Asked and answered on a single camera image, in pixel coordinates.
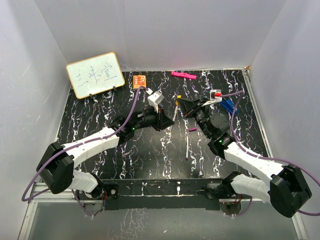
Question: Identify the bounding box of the aluminium frame rail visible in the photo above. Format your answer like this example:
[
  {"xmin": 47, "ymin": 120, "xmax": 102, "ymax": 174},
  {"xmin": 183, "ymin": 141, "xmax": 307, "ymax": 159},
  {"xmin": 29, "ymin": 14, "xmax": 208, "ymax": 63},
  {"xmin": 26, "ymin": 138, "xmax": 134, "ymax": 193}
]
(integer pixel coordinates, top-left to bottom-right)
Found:
[{"xmin": 241, "ymin": 68, "xmax": 310, "ymax": 240}]

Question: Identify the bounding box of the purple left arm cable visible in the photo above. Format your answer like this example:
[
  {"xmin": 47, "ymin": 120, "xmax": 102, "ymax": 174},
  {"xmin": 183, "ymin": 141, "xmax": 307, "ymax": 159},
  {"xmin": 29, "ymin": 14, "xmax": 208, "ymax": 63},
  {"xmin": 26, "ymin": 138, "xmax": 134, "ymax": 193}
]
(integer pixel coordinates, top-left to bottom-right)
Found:
[{"xmin": 21, "ymin": 85, "xmax": 152, "ymax": 203}]

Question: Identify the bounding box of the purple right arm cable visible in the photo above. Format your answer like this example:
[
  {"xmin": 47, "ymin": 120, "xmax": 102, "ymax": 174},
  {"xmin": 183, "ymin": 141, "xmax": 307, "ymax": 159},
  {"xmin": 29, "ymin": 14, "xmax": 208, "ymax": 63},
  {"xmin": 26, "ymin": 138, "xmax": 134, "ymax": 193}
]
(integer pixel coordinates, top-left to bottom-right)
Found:
[{"xmin": 219, "ymin": 90, "xmax": 320, "ymax": 216}]

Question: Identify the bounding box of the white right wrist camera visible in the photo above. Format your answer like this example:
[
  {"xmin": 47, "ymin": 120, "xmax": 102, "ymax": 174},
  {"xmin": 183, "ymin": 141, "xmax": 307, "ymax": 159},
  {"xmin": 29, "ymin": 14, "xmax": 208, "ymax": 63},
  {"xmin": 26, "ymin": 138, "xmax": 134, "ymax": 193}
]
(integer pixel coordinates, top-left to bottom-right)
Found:
[{"xmin": 209, "ymin": 89, "xmax": 223, "ymax": 103}]

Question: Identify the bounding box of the purple pen cap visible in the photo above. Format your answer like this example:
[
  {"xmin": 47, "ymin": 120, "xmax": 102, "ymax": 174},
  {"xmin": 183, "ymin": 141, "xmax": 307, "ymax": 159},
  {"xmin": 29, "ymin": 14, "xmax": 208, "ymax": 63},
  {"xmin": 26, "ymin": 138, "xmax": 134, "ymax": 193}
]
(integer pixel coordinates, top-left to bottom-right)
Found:
[{"xmin": 189, "ymin": 127, "xmax": 197, "ymax": 132}]

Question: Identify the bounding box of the small whiteboard with yellow frame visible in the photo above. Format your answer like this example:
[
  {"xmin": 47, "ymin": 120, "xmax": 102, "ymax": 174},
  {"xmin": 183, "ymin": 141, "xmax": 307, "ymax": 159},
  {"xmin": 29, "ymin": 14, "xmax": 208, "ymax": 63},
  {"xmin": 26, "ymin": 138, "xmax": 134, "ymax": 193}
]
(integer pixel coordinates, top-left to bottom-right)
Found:
[{"xmin": 66, "ymin": 52, "xmax": 125, "ymax": 99}]

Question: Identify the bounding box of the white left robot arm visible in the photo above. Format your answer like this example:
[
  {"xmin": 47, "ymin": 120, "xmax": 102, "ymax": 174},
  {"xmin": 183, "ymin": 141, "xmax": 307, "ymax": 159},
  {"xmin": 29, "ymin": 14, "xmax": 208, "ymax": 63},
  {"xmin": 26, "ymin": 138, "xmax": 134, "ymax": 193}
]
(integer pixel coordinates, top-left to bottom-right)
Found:
[{"xmin": 36, "ymin": 106, "xmax": 174, "ymax": 200}]

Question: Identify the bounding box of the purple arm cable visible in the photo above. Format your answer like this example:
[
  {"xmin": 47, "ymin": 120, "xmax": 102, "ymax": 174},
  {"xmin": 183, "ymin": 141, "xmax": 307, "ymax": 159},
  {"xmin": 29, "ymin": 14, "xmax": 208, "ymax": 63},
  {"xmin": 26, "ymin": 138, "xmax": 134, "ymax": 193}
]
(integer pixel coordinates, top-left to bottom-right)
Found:
[
  {"xmin": 219, "ymin": 90, "xmax": 320, "ymax": 216},
  {"xmin": 21, "ymin": 85, "xmax": 152, "ymax": 203}
]

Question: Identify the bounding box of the white pen purple end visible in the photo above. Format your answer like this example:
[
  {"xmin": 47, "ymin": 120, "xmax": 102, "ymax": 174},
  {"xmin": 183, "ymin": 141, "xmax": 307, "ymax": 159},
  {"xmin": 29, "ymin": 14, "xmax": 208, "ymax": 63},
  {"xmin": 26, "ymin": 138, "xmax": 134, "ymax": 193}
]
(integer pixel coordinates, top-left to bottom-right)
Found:
[{"xmin": 185, "ymin": 135, "xmax": 189, "ymax": 160}]

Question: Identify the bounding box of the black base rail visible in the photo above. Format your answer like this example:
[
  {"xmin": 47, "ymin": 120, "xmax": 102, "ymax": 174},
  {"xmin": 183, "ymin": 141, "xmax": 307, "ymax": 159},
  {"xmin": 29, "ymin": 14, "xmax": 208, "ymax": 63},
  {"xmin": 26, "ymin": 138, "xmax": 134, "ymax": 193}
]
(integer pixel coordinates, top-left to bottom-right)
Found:
[{"xmin": 102, "ymin": 178, "xmax": 222, "ymax": 211}]

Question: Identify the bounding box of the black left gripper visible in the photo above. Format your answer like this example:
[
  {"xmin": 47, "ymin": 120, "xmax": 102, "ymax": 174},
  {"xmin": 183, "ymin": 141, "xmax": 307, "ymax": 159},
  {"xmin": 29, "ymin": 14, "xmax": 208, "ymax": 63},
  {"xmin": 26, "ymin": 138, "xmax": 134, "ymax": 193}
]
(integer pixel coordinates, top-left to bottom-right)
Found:
[{"xmin": 133, "ymin": 105, "xmax": 175, "ymax": 133}]

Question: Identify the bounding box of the blue black stapler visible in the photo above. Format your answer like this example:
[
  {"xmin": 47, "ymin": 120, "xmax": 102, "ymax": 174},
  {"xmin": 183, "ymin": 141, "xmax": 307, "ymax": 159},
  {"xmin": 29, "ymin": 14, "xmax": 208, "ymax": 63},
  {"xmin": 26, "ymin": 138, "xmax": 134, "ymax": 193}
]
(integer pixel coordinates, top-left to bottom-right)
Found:
[{"xmin": 220, "ymin": 98, "xmax": 235, "ymax": 114}]

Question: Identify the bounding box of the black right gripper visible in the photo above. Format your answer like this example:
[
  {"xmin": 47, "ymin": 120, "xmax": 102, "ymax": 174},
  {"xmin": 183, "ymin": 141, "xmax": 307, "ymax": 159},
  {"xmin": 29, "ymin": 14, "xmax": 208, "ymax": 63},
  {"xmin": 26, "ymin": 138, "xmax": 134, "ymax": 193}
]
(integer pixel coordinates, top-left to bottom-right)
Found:
[{"xmin": 178, "ymin": 98, "xmax": 212, "ymax": 140}]

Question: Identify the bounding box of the white pen yellow end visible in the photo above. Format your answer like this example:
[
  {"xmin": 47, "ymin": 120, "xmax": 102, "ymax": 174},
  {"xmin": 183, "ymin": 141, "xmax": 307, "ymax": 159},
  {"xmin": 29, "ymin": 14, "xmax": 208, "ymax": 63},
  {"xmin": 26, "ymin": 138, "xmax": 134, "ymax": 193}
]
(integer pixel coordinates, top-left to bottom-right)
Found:
[{"xmin": 170, "ymin": 105, "xmax": 179, "ymax": 132}]

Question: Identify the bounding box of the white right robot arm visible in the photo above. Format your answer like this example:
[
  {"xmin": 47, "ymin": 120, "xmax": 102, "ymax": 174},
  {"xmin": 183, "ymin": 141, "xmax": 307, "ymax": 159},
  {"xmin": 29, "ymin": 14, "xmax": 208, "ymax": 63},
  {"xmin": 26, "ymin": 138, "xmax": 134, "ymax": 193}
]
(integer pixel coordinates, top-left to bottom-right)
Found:
[{"xmin": 177, "ymin": 96, "xmax": 312, "ymax": 218}]

